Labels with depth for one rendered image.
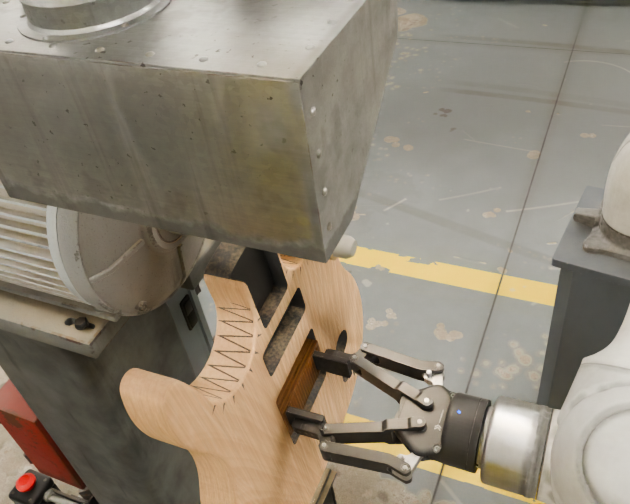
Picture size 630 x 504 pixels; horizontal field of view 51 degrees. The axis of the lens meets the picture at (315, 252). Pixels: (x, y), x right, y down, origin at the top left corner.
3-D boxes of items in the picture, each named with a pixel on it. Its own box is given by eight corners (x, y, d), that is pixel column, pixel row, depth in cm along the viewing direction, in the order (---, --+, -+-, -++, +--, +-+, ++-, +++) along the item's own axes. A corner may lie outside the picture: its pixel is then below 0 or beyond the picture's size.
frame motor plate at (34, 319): (-100, 299, 95) (-115, 281, 92) (14, 198, 110) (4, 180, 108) (97, 360, 82) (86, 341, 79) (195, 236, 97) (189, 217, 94)
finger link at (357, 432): (426, 432, 71) (428, 444, 70) (323, 437, 72) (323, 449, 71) (424, 414, 68) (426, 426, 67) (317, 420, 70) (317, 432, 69)
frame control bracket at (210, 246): (173, 286, 103) (166, 268, 100) (231, 211, 115) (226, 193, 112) (194, 291, 101) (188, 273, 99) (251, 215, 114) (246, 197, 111)
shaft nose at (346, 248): (330, 245, 66) (339, 229, 68) (334, 261, 68) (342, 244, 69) (349, 249, 66) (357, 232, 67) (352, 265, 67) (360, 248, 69)
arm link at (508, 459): (547, 434, 71) (491, 419, 73) (555, 390, 64) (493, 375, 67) (531, 514, 66) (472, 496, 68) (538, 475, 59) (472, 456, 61)
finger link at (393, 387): (426, 409, 68) (434, 399, 69) (346, 354, 74) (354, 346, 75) (428, 427, 71) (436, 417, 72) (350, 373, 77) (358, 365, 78)
